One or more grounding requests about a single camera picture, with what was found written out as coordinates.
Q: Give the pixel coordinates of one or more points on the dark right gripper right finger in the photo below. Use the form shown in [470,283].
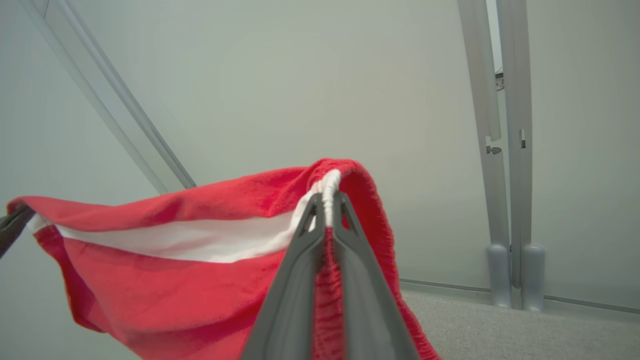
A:
[367,300]

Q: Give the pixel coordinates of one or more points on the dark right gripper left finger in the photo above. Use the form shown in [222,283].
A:
[295,290]

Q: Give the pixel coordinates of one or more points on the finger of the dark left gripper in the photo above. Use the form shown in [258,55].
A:
[12,227]

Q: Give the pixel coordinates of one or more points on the red shorts with white stripe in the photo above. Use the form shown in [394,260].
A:
[165,295]

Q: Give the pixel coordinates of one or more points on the grey wall partition rail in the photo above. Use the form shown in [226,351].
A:
[115,100]

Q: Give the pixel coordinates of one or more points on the grey partition post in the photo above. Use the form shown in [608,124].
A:
[487,100]
[520,100]

